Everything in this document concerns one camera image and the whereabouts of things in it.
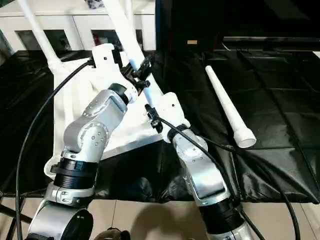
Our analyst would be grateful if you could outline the white plastic table top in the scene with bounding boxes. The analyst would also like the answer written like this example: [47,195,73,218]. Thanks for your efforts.
[44,57,173,181]

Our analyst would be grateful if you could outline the white plastic table leg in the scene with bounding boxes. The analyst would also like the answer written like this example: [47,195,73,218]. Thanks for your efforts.
[125,0,137,23]
[16,0,65,73]
[205,65,257,149]
[101,0,153,96]

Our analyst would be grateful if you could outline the toy figures behind cabinet glass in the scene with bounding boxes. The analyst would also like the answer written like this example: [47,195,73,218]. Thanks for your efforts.
[90,30,145,51]

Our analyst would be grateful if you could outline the grey plush toy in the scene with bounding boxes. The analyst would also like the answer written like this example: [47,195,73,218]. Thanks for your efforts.
[86,0,106,10]

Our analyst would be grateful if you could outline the black tv cabinet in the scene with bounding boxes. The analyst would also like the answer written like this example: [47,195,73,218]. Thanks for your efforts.
[155,0,320,53]

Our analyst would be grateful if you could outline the white cabinet with glass doors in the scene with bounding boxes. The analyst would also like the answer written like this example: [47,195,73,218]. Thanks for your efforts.
[0,0,157,53]

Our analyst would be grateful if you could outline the silver left leg black foot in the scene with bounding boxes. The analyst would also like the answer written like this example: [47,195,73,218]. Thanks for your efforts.
[95,227,132,240]

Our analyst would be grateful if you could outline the black work mat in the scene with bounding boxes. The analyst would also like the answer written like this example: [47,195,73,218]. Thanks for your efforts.
[0,47,320,205]

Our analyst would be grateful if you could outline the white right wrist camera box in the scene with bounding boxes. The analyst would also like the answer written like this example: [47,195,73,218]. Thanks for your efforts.
[159,92,192,132]

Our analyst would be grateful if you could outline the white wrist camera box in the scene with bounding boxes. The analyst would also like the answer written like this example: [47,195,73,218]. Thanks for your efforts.
[159,92,192,132]
[91,44,138,98]

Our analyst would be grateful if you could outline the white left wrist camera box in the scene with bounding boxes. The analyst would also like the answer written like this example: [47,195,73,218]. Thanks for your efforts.
[91,44,138,98]

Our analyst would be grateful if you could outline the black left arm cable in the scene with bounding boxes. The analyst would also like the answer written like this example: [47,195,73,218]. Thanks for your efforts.
[14,59,97,240]

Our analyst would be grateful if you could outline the black metal stand frame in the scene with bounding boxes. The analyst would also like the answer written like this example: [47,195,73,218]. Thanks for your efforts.
[0,197,23,240]

